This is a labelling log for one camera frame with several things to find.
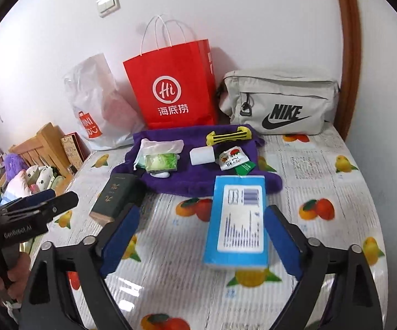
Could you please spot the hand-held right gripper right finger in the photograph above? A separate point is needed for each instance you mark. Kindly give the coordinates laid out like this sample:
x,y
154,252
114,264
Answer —
x,y
282,240

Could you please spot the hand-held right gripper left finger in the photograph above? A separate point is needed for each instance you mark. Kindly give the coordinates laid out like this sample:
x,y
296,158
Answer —
x,y
119,240

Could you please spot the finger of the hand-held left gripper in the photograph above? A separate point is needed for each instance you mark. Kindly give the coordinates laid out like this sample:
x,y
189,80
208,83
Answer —
x,y
57,204
33,198

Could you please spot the blue white tissue pack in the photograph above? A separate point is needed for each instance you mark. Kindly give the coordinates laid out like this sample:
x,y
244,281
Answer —
x,y
239,220

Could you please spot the light green tissue pack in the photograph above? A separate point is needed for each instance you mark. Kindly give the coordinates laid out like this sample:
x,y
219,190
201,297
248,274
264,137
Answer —
x,y
162,162

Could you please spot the white fruit print sachet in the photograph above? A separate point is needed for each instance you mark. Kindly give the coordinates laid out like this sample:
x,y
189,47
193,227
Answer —
x,y
231,158

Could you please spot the white glove with green cuff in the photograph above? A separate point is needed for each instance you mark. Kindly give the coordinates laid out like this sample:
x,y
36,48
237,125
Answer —
x,y
160,146

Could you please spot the person's left hand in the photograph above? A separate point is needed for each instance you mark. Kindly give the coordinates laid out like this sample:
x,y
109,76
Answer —
x,y
18,271

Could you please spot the spotted white pillow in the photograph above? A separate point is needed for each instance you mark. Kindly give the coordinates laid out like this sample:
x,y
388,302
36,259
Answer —
x,y
43,178

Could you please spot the purple plush toy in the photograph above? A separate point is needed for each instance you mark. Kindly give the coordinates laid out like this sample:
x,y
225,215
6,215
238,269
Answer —
x,y
14,163

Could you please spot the dark green gold tin box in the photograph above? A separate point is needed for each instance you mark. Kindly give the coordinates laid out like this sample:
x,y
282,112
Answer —
x,y
116,196

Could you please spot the fruit print tablecloth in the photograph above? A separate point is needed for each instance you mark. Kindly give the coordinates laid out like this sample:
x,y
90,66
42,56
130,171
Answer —
x,y
184,282

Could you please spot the purple towel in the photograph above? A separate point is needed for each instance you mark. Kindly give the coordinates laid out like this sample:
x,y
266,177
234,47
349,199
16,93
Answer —
x,y
184,182

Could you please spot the white plastic shopping bag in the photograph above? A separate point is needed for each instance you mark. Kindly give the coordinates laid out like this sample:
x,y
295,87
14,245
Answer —
x,y
95,99

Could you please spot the grey waist bag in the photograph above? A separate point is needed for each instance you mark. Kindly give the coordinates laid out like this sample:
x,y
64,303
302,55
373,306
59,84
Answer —
x,y
274,92

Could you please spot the red paper shopping bag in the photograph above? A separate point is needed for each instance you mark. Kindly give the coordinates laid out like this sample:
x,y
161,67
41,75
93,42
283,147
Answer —
x,y
171,75

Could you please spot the white wall light switch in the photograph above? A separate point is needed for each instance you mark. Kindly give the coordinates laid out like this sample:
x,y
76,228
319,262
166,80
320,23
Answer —
x,y
108,3

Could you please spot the brown wooden door frame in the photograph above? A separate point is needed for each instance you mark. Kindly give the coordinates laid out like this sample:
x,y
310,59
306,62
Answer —
x,y
351,41

